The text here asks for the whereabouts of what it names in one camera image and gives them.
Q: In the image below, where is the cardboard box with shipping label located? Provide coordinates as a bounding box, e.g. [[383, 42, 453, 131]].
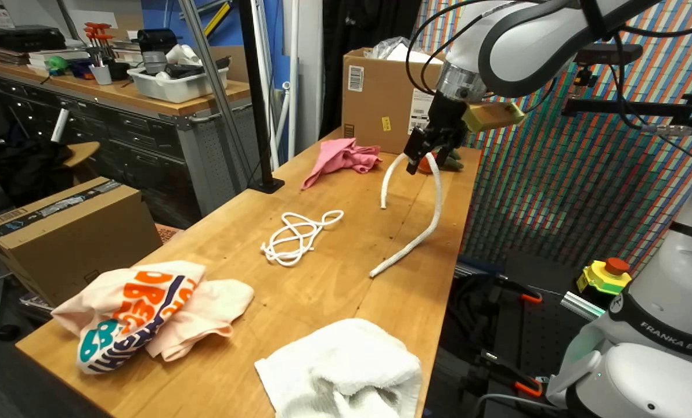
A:
[[338, 47, 451, 159]]

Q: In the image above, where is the black camera bar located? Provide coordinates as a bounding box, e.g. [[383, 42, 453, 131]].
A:
[[574, 42, 646, 69]]

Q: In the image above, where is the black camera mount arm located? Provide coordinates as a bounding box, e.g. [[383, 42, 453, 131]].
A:
[[562, 90, 692, 136]]

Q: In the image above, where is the wooden top workbench with drawers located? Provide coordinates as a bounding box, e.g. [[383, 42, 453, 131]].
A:
[[0, 49, 265, 227]]

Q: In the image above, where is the orange handled black clamp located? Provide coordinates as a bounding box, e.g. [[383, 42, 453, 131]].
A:
[[458, 264, 546, 309], [468, 352, 549, 405]]

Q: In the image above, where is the thick white braided rope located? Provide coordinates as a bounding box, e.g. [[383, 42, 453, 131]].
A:
[[367, 151, 448, 281]]

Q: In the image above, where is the silver tripod leg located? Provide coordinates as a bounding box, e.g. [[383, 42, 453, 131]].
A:
[[179, 0, 258, 193]]

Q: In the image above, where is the white plastic bin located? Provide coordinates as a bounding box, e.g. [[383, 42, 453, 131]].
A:
[[126, 65, 232, 104]]

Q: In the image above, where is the round wooden stool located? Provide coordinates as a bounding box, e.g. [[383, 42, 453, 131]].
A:
[[56, 140, 102, 173]]

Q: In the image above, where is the clear plastic bag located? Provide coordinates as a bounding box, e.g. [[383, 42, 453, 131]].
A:
[[371, 35, 440, 67]]

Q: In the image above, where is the cardboard box with black tape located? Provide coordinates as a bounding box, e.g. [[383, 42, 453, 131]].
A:
[[0, 175, 164, 312]]

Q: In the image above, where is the black vertical stand pole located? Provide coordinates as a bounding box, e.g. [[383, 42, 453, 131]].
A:
[[237, 0, 287, 193]]

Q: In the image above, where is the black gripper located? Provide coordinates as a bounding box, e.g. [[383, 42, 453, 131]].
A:
[[401, 94, 471, 177]]

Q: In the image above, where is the white grey towel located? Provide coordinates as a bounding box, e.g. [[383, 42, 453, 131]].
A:
[[253, 317, 425, 418]]

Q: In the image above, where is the thin white cord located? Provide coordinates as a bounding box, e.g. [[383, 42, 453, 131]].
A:
[[259, 206, 346, 269]]

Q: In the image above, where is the yellow wrist camera box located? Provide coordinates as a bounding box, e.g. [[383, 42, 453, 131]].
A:
[[462, 100, 526, 136]]

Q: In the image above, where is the yellow red emergency stop button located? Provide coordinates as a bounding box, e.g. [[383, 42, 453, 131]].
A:
[[576, 255, 634, 300]]

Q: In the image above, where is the pink t-shirt orange print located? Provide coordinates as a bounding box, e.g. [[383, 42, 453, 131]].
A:
[[299, 137, 383, 193]]

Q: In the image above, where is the black office chair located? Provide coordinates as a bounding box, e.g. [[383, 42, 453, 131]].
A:
[[0, 67, 77, 220]]

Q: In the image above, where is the black printer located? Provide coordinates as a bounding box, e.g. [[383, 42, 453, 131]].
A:
[[0, 26, 66, 55]]

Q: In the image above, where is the orange plant decoration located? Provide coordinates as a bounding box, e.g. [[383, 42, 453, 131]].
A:
[[82, 21, 120, 51]]

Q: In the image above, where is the multicoloured patterned backdrop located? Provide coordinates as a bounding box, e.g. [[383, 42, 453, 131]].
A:
[[410, 0, 692, 275]]

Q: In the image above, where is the aluminium profile piece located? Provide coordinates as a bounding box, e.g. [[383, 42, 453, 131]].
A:
[[559, 291, 610, 323]]

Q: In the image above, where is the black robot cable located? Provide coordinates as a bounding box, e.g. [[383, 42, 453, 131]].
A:
[[401, 0, 692, 170]]

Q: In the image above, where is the cream shirt orange blue print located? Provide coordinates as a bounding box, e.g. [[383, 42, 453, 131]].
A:
[[51, 260, 258, 376]]

